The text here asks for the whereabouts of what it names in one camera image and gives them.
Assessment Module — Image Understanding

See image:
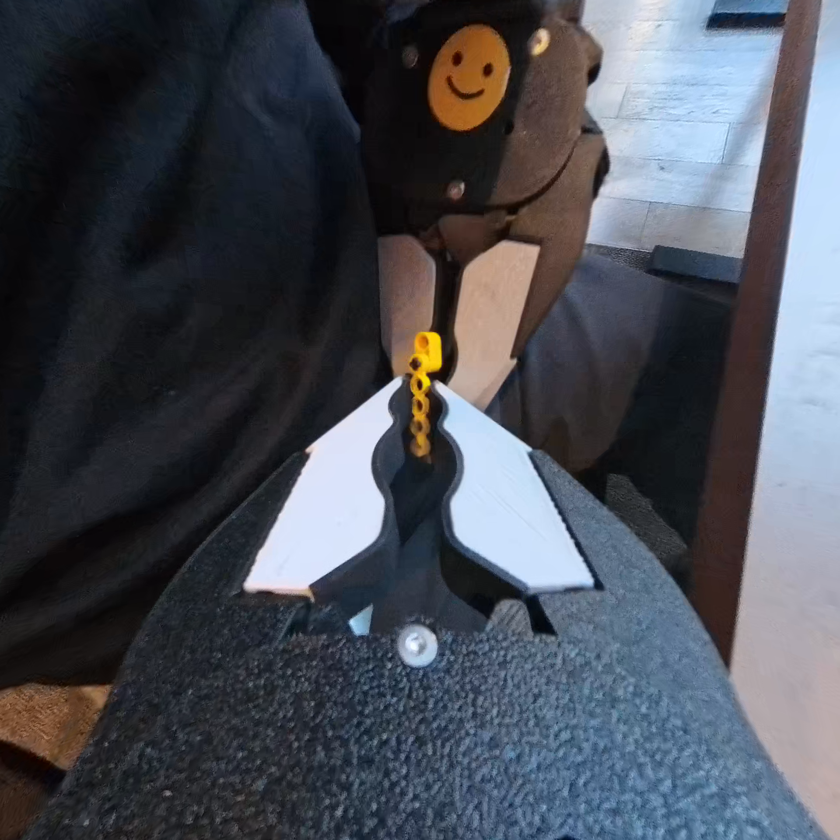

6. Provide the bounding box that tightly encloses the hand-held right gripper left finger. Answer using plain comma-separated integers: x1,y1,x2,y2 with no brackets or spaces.
243,378,410,602

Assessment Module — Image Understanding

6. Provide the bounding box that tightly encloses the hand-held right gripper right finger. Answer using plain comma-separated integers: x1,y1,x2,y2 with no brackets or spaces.
431,381,598,594

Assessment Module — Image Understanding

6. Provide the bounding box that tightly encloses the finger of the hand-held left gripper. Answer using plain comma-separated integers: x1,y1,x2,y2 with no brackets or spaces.
444,239,542,410
378,234,441,382

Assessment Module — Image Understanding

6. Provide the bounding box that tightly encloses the yellow perforated brick beam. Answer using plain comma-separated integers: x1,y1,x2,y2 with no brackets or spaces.
406,331,446,460

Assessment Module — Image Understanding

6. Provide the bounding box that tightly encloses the person's black clothing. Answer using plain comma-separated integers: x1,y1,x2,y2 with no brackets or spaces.
0,0,739,840

